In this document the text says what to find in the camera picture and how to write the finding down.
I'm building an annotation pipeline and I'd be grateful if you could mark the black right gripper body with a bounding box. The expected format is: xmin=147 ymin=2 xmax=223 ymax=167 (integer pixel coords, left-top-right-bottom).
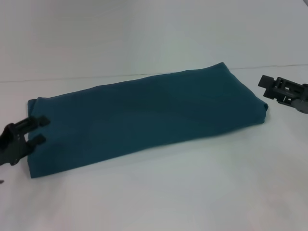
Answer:
xmin=287 ymin=83 xmax=308 ymax=114

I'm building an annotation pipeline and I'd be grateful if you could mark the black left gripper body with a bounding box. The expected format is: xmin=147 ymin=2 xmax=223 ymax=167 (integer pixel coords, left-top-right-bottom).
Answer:
xmin=0 ymin=122 xmax=31 ymax=167

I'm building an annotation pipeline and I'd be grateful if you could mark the teal blue t-shirt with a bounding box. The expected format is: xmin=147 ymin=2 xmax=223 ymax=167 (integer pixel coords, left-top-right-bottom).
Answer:
xmin=26 ymin=62 xmax=269 ymax=179

